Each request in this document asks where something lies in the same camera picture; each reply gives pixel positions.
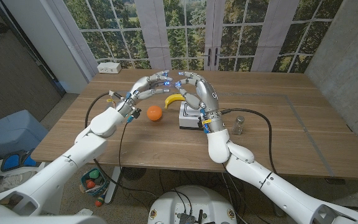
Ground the teal toy basket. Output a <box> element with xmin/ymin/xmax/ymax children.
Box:
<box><xmin>79</xmin><ymin>167</ymin><xmax>110</xmax><ymax>197</ymax></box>

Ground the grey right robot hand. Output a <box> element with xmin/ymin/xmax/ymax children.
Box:
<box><xmin>175</xmin><ymin>71</ymin><xmax>221</xmax><ymax>113</ymax></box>

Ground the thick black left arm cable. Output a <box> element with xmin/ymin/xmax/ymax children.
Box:
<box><xmin>84</xmin><ymin>91</ymin><xmax>118</xmax><ymax>133</ymax></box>

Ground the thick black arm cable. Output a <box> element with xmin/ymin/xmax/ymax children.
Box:
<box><xmin>221</xmin><ymin>107</ymin><xmax>278</xmax><ymax>175</ymax></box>
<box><xmin>84</xmin><ymin>91</ymin><xmax>118</xmax><ymax>133</ymax></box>

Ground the blue-grey storage bin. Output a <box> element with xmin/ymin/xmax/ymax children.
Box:
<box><xmin>0</xmin><ymin>109</ymin><xmax>49</xmax><ymax>159</ymax></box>

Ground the clear glass salt shaker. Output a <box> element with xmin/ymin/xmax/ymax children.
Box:
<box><xmin>231</xmin><ymin>115</ymin><xmax>246</xmax><ymax>136</ymax></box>

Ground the orange fruit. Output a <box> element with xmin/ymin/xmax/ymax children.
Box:
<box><xmin>146</xmin><ymin>105</ymin><xmax>163</xmax><ymax>122</ymax></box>

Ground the printed window backdrop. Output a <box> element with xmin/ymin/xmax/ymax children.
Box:
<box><xmin>47</xmin><ymin>0</ymin><xmax>344</xmax><ymax>74</ymax></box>

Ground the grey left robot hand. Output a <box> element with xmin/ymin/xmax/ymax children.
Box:
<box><xmin>125</xmin><ymin>70</ymin><xmax>173</xmax><ymax>107</ymax></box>

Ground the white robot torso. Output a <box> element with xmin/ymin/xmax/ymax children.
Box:
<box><xmin>147</xmin><ymin>185</ymin><xmax>238</xmax><ymax>224</ymax></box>

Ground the red and green floor toy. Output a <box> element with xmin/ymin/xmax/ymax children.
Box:
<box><xmin>94</xmin><ymin>194</ymin><xmax>107</xmax><ymax>208</ymax></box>

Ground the yellow banana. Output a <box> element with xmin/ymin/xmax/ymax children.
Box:
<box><xmin>164</xmin><ymin>93</ymin><xmax>186</xmax><ymax>110</ymax></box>

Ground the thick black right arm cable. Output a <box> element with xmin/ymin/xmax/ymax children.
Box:
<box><xmin>221</xmin><ymin>107</ymin><xmax>278</xmax><ymax>175</ymax></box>

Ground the white box with black frame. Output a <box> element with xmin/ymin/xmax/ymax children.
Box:
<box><xmin>178</xmin><ymin>101</ymin><xmax>209</xmax><ymax>131</ymax></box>

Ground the dark round grille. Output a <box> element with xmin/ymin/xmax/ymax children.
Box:
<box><xmin>121</xmin><ymin>167</ymin><xmax>147</xmax><ymax>182</ymax></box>

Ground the white power strip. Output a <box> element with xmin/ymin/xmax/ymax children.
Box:
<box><xmin>97</xmin><ymin>62</ymin><xmax>122</xmax><ymax>75</ymax></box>

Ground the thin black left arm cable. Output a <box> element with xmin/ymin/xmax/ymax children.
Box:
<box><xmin>118</xmin><ymin>119</ymin><xmax>134</xmax><ymax>170</ymax></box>

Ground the white table leg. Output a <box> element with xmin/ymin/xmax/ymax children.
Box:
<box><xmin>104</xmin><ymin>166</ymin><xmax>124</xmax><ymax>205</ymax></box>

